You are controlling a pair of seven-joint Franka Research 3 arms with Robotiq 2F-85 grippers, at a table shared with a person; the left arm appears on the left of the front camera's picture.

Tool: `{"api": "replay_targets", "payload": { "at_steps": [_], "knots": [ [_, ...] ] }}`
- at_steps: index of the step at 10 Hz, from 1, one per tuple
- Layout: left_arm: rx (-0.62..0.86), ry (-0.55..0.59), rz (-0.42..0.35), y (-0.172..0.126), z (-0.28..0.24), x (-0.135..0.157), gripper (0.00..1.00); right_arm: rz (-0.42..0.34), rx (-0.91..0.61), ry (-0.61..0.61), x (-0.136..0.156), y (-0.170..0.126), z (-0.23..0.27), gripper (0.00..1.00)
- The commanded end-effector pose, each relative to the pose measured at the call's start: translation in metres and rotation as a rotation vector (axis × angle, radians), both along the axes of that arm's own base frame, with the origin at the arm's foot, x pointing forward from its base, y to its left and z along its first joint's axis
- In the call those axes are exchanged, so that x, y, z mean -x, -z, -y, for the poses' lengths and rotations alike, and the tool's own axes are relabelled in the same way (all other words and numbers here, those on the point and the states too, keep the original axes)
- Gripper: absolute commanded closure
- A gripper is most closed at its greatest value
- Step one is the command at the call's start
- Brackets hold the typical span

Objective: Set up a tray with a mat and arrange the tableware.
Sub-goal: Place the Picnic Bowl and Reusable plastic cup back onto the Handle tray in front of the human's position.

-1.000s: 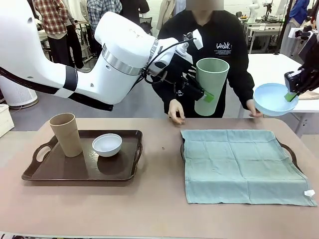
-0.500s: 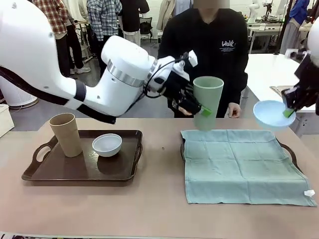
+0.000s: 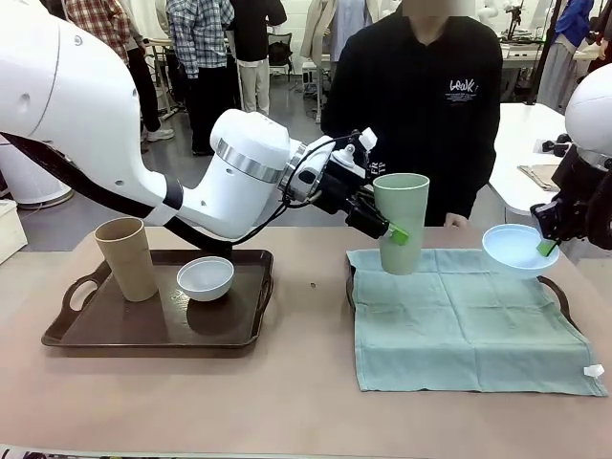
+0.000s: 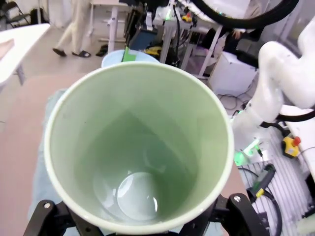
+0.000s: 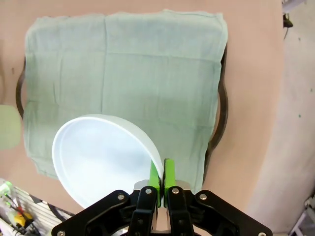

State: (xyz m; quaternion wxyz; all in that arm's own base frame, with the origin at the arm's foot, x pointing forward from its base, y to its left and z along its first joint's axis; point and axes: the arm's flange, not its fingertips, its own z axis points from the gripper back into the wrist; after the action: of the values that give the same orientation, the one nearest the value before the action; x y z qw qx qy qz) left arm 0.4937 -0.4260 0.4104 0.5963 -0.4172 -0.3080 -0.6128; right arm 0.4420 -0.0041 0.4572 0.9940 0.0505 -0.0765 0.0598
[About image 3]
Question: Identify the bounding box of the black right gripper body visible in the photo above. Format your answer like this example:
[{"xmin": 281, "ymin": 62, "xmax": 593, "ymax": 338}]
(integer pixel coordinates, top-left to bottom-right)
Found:
[{"xmin": 551, "ymin": 142, "xmax": 595, "ymax": 227}]

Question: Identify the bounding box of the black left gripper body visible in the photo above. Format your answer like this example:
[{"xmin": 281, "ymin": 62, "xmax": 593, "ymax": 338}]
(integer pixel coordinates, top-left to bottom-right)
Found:
[{"xmin": 313, "ymin": 161, "xmax": 378, "ymax": 217}]

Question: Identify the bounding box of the beige cloth mat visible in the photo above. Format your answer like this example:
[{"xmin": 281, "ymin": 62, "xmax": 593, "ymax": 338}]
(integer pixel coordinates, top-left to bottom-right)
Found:
[{"xmin": 517, "ymin": 164, "xmax": 561, "ymax": 193}]

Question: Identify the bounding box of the light blue bowl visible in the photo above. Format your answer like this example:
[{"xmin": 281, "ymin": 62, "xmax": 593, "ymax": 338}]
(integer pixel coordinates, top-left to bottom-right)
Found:
[{"xmin": 481, "ymin": 223, "xmax": 560, "ymax": 282}]

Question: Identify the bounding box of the pale green tall cup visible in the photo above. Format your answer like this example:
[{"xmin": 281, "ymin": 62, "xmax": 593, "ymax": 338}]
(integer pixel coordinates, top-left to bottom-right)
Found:
[{"xmin": 372, "ymin": 173, "xmax": 430, "ymax": 276}]

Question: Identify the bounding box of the teal cloth mat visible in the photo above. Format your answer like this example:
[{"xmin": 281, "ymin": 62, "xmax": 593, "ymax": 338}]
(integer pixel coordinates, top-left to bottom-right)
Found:
[{"xmin": 345, "ymin": 247, "xmax": 604, "ymax": 398}]

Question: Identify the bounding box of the white bowl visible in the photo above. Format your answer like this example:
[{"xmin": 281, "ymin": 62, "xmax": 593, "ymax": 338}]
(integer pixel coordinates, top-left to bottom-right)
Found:
[{"xmin": 176, "ymin": 256, "xmax": 235, "ymax": 303}]

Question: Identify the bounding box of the tan tall cup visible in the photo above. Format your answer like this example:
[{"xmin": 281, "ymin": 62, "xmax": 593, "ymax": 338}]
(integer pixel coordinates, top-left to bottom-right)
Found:
[{"xmin": 94, "ymin": 217, "xmax": 159, "ymax": 303}]

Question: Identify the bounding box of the black device on table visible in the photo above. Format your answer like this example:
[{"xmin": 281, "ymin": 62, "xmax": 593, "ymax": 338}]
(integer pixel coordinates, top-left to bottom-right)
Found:
[{"xmin": 542, "ymin": 133, "xmax": 574, "ymax": 157}]

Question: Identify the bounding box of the white table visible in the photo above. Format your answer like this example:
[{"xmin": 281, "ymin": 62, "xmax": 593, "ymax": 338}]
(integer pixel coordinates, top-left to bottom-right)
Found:
[{"xmin": 487, "ymin": 102, "xmax": 582, "ymax": 216}]

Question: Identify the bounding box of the person in black hoodie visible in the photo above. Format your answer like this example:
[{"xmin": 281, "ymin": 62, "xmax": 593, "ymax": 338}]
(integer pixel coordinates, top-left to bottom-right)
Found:
[{"xmin": 319, "ymin": 0, "xmax": 504, "ymax": 229}]

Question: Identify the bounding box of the mannequin in blue and grey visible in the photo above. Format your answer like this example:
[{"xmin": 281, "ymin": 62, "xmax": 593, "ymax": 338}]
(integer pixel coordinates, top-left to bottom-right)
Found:
[{"xmin": 537, "ymin": 0, "xmax": 599, "ymax": 114}]

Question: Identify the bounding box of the person in beige trousers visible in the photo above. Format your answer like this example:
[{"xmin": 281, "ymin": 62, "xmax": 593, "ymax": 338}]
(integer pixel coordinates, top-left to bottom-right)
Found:
[{"xmin": 229, "ymin": 0, "xmax": 288, "ymax": 117}]

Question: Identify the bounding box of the black office chair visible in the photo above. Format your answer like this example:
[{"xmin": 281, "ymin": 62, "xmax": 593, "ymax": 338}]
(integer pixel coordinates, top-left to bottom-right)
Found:
[{"xmin": 267, "ymin": 41, "xmax": 294, "ymax": 77}]

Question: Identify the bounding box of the beige coat on mannequin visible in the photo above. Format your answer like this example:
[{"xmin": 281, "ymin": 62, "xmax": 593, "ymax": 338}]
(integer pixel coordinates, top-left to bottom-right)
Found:
[{"xmin": 299, "ymin": 0, "xmax": 336, "ymax": 61}]

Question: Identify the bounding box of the light blue hanging shirt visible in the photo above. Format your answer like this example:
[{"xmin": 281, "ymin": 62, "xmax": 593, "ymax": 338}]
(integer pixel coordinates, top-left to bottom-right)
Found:
[{"xmin": 332, "ymin": 0, "xmax": 374, "ymax": 62}]

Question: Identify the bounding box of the person in blue plaid shirt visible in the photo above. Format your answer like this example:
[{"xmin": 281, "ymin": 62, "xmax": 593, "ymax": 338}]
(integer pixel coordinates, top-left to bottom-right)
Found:
[{"xmin": 165, "ymin": 0, "xmax": 236, "ymax": 157}]

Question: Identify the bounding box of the person in red plaid shirt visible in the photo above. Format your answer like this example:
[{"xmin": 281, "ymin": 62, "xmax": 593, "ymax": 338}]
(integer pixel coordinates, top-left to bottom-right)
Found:
[{"xmin": 64, "ymin": 0, "xmax": 176, "ymax": 143}]

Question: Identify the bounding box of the white box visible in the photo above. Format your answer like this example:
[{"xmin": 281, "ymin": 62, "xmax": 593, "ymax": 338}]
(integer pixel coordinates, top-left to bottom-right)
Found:
[{"xmin": 0, "ymin": 198, "xmax": 29, "ymax": 265}]

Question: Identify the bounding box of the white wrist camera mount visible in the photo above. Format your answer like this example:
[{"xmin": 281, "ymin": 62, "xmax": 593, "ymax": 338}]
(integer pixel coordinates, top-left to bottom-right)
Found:
[{"xmin": 329, "ymin": 127, "xmax": 379, "ymax": 169}]

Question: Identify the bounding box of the dark brown handled tray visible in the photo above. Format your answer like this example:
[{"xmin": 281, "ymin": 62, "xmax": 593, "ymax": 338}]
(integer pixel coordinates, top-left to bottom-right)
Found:
[
  {"xmin": 40, "ymin": 248, "xmax": 276, "ymax": 349},
  {"xmin": 344, "ymin": 262, "xmax": 574, "ymax": 334}
]

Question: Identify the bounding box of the black arm cable sleeve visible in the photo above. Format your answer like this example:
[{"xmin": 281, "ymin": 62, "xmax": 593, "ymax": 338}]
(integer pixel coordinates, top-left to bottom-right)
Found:
[{"xmin": 0, "ymin": 131, "xmax": 297, "ymax": 252}]

